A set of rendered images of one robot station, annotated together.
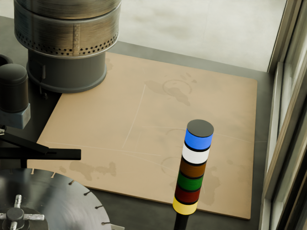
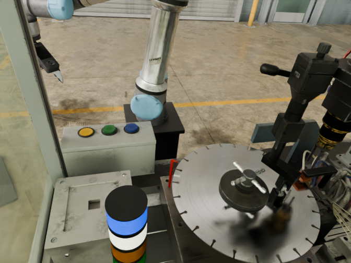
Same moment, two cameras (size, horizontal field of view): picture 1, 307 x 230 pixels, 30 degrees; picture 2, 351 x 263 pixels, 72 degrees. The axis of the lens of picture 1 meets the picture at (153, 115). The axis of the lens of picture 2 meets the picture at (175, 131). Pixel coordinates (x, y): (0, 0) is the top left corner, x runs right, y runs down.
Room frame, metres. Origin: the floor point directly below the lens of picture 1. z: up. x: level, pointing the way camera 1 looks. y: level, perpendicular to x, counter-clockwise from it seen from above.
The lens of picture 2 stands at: (0.90, -0.11, 1.38)
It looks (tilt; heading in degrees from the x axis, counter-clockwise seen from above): 37 degrees down; 154
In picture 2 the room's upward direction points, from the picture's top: 6 degrees clockwise
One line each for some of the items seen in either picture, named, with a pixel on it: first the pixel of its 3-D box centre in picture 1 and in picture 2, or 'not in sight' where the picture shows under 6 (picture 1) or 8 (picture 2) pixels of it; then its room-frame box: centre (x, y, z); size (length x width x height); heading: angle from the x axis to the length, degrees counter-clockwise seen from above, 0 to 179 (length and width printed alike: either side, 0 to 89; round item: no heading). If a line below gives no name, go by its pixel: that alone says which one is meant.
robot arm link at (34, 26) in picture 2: not in sight; (25, 27); (-0.05, -0.23, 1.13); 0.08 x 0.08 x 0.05
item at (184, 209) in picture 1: (185, 201); not in sight; (0.74, -0.08, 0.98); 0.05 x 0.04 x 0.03; 172
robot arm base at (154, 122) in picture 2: not in sight; (152, 107); (0.01, 0.20, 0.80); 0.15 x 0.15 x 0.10
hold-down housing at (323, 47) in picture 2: not in sight; (301, 97); (0.62, 0.28, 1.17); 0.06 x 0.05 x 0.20; 73
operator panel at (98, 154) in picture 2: not in sight; (111, 151); (0.28, -0.04, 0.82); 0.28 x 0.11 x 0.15; 82
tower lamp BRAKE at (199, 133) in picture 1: (198, 134); (127, 210); (0.74, -0.08, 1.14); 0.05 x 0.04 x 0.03; 172
